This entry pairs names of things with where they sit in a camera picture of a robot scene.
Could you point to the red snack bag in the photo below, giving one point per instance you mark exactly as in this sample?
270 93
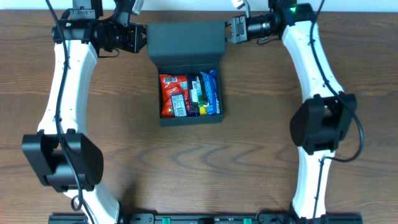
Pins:
173 85

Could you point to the yellow snack bag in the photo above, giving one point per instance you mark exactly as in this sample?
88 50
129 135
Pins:
203 110

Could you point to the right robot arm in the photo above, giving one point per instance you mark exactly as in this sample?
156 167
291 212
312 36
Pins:
326 112

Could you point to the green chocolate bar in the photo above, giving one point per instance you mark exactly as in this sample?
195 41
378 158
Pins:
202 101

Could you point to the blue Oreo cookie pack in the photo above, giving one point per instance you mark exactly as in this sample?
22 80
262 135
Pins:
211 88

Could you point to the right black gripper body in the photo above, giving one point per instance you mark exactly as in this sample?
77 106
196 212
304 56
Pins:
240 28

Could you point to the black gift box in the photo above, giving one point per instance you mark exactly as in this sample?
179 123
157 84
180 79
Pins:
186 48

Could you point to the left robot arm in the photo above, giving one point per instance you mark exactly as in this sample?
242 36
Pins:
60 152

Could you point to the small dark blue packet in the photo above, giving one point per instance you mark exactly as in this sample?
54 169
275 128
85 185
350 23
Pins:
178 104

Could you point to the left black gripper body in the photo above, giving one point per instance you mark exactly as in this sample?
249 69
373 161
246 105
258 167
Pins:
137 37

